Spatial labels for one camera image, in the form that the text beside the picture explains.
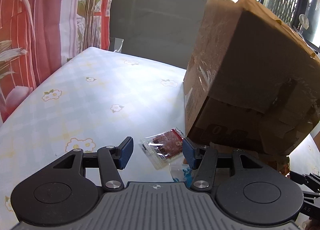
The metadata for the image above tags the blue white cookie packet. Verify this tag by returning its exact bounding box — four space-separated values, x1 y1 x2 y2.
170 164 193 185

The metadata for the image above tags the clear red jerky packet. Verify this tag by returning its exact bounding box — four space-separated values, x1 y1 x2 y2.
140 128 184 170

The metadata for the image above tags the small orange snack packet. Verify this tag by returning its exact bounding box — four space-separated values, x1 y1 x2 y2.
259 154 290 175

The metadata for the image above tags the brown cardboard box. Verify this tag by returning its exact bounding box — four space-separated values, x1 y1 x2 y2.
183 0 319 156

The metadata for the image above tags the white trash bin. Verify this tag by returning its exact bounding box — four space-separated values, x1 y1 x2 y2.
108 37 124 53

